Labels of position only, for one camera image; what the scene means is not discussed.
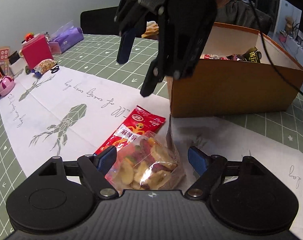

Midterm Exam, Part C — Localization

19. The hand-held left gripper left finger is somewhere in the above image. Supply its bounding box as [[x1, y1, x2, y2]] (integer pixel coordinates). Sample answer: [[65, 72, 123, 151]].
[[38, 145, 120, 200]]

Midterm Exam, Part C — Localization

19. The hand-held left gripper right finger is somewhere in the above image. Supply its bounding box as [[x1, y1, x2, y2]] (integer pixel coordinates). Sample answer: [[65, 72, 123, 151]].
[[185, 146, 265, 200]]

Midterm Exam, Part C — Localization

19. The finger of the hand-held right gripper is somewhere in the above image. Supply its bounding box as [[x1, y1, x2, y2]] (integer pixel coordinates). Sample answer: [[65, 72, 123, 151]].
[[140, 14, 213, 98], [115, 0, 157, 65]]

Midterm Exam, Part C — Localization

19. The clear dried fruit bag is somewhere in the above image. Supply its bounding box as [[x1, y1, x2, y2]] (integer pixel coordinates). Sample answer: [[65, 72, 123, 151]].
[[105, 114, 186, 191]]

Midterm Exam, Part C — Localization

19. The orange cardboard box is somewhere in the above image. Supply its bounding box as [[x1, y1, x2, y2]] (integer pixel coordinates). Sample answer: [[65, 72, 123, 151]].
[[166, 22, 303, 118]]

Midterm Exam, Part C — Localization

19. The green checkered tablecloth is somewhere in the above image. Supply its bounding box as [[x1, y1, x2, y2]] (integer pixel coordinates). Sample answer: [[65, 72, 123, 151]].
[[0, 33, 303, 240]]

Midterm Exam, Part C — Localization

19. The black chair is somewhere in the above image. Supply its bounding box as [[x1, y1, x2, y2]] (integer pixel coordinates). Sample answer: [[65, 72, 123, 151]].
[[80, 6, 160, 41]]

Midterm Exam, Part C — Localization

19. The red snack packet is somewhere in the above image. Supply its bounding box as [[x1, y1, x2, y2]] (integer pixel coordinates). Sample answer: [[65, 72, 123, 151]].
[[93, 104, 166, 160]]

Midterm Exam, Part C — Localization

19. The purple tissue box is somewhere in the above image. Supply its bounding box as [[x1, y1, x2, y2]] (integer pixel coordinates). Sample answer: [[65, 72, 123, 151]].
[[48, 21, 84, 55]]

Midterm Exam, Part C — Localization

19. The white printed table runner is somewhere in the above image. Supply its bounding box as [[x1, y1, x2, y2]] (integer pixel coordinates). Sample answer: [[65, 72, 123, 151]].
[[0, 64, 303, 233]]

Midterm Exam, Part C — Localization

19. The dark jacket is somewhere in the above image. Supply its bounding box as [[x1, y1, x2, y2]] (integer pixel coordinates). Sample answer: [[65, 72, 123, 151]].
[[216, 0, 272, 36]]

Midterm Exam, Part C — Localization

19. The black and yellow packet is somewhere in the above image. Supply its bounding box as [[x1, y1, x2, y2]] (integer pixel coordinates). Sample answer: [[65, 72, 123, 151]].
[[243, 47, 263, 64]]

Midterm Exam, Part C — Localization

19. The small yellow snack bag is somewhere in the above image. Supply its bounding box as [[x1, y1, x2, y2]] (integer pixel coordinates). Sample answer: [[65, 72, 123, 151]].
[[33, 58, 57, 74]]

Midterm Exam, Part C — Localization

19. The red box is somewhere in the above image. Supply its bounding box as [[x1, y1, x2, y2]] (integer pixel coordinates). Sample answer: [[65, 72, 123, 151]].
[[21, 35, 55, 70]]

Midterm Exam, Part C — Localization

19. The potted plant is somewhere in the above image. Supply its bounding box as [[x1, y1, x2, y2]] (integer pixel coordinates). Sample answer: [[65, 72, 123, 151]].
[[283, 16, 300, 33]]

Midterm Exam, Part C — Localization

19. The black card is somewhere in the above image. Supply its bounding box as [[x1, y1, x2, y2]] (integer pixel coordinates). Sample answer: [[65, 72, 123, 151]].
[[7, 51, 21, 64]]

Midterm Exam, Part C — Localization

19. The pink round toy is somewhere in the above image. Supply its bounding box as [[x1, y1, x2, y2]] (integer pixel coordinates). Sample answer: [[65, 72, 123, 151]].
[[0, 76, 16, 97]]

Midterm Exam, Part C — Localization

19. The black cable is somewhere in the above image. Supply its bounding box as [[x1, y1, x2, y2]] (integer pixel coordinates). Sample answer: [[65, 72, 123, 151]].
[[248, 0, 303, 99]]

